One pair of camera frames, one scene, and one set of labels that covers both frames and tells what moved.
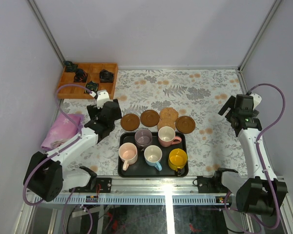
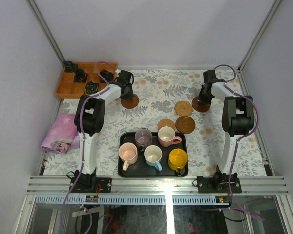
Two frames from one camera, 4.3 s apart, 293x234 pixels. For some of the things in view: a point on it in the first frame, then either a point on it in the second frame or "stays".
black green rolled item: [92, 86] stays
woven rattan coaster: [168, 113] -> [183, 108]
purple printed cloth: [62, 129] stays
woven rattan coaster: [166, 122] stays
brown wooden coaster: [185, 125] stays
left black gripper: [94, 111] -> [127, 93]
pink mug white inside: [166, 137] stays
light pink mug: [128, 152] stays
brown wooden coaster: [150, 118] -> [199, 107]
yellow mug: [177, 159] stays
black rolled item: [106, 76] stays
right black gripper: [230, 104] -> [200, 99]
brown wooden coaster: [130, 122] -> [131, 104]
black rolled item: [70, 67] stays
